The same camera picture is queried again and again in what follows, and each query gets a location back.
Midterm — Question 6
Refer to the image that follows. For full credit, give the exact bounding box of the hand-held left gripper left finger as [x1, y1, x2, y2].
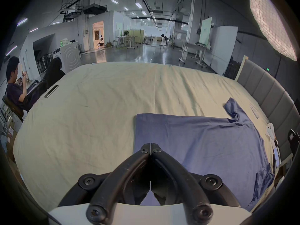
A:
[57, 143, 151, 225]

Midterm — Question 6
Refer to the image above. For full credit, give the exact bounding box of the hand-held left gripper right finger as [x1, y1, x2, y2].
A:
[150, 143, 242, 225]

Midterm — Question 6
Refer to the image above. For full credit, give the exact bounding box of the dark blue shirt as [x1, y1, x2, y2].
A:
[133, 97, 275, 211]

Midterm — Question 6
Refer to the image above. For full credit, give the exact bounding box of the bed with beige sheet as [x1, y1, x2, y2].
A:
[13, 62, 285, 213]

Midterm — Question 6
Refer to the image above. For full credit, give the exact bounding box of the white card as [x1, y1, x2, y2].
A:
[250, 105, 260, 119]

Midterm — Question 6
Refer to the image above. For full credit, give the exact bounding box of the black-screen phone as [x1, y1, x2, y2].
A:
[273, 147, 281, 169]

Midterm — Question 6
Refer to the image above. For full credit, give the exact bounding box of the white hand controller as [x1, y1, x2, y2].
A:
[265, 123, 276, 140]

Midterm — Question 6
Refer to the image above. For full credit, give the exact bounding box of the silver phone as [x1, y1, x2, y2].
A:
[45, 85, 59, 98]

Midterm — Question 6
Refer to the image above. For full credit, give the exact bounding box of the white desk with metal legs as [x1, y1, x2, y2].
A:
[179, 41, 209, 68]

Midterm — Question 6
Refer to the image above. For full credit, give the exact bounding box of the black device on stand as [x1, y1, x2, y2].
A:
[287, 129, 300, 160]

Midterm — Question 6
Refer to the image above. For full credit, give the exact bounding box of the grey padded headboard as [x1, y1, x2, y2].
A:
[235, 55, 300, 164]

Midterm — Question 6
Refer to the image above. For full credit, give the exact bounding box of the black office chair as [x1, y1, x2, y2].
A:
[23, 79, 48, 106]

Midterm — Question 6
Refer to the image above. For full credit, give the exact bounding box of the white washing machine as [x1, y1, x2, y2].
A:
[60, 41, 82, 74]

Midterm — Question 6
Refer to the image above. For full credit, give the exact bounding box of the pale green whiteboard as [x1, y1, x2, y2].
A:
[199, 17, 213, 44]

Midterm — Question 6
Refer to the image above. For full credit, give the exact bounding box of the round softbox lamp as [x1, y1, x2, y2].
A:
[249, 0, 298, 61]

